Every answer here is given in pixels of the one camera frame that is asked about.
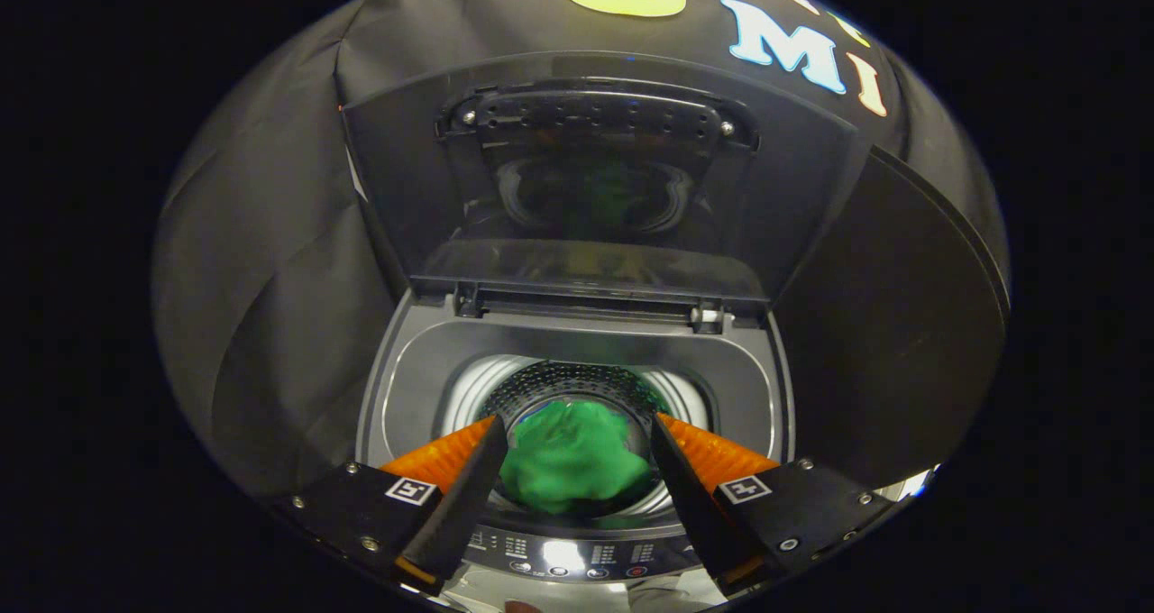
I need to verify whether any grey cabinet with dark top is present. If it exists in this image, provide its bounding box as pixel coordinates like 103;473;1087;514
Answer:
774;144;1011;499

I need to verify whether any dark washing machine lid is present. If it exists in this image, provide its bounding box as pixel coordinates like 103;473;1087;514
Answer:
341;51;874;312

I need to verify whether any grey washing machine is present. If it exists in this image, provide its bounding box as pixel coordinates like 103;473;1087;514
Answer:
356;288;796;610

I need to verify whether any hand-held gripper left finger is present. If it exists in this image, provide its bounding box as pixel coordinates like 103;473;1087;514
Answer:
270;415;510;598

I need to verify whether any green polo shirt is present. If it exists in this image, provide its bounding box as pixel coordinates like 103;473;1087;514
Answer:
499;399;655;516

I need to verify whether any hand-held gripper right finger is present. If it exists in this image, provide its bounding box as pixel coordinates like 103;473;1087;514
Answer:
649;413;902;598

